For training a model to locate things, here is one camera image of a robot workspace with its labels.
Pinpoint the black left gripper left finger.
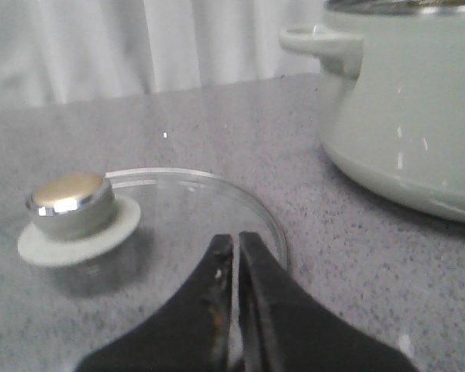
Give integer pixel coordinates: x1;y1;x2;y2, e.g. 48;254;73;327
76;234;233;371

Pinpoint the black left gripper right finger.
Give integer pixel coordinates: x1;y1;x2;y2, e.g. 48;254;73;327
239;232;416;371

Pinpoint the glass pot lid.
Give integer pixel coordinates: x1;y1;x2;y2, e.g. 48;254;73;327
0;168;287;371

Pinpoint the pale green electric pot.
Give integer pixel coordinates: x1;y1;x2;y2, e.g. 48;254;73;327
279;1;465;222

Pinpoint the white curtain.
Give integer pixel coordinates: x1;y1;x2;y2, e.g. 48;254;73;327
0;1;322;111

